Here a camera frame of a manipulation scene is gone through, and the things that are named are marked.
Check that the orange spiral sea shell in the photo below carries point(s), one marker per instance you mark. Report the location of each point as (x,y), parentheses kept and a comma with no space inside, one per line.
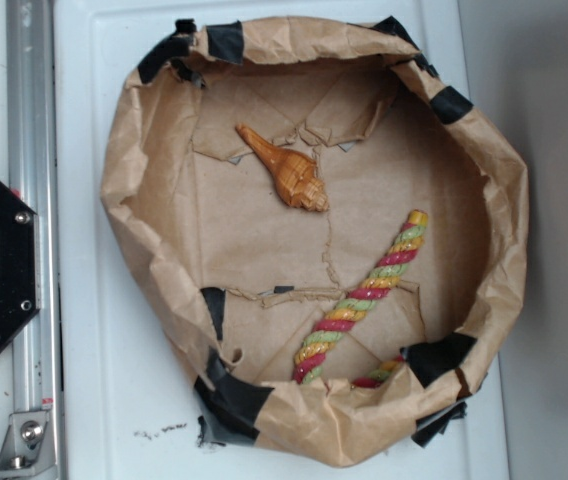
(294,173)

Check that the white plastic tray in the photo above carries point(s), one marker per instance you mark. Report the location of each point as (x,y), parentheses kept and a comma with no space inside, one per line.
(130,410)

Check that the brown paper lined bin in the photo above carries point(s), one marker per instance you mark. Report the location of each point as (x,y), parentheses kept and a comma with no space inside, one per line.
(331,335)

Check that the aluminium extrusion rail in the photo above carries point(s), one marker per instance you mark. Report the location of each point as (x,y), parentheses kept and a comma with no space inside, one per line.
(37,350)

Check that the metal corner bracket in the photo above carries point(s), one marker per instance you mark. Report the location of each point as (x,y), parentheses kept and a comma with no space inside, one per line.
(28,448)

